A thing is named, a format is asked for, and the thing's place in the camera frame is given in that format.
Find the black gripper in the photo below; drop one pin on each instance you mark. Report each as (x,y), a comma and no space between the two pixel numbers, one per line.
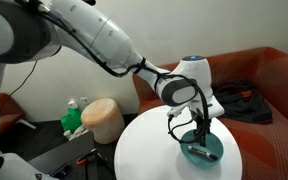
(202,129)

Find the black and white marker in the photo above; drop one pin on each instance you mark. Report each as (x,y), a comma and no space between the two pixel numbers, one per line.
(203,153)

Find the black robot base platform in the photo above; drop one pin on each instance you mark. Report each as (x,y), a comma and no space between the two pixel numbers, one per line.
(60,162)

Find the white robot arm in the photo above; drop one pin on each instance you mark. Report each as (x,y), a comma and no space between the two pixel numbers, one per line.
(31,30)

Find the teal bowl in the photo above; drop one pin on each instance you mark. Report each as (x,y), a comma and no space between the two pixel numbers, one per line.
(213,147)

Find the black jacket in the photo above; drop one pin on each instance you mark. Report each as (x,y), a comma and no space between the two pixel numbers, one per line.
(242,102)

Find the white round table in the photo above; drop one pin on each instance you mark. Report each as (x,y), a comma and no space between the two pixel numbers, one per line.
(145,151)

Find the orange sofa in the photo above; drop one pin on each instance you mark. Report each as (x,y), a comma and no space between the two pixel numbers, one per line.
(263,147)

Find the beige round ottoman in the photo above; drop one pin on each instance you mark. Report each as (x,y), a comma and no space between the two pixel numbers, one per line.
(103,117)

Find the green spray bottle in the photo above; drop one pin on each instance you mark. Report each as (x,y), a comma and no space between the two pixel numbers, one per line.
(72,120)

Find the white wall outlet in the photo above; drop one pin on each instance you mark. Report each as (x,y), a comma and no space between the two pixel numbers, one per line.
(84,100)

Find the orange-handled clamp near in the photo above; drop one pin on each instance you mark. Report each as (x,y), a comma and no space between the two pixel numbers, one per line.
(84,158)

